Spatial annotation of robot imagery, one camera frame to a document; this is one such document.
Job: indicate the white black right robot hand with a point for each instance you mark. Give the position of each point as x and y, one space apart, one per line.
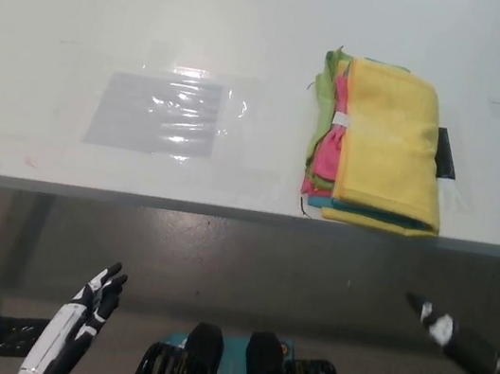
468 346

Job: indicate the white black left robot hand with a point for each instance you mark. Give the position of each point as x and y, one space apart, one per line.
62 333

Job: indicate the teal microfibre cloth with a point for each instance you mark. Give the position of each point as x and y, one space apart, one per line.
319 202

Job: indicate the large yellow microfibre cloth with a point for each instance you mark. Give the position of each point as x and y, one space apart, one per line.
385 123

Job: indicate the pink microfibre cloth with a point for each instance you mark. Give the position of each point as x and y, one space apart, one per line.
330 152

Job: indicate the clear plastic bag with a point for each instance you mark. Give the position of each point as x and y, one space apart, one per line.
145 126

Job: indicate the clear plastic film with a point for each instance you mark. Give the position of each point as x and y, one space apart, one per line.
245 157

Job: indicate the white cloth label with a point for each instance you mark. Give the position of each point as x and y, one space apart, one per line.
342 120

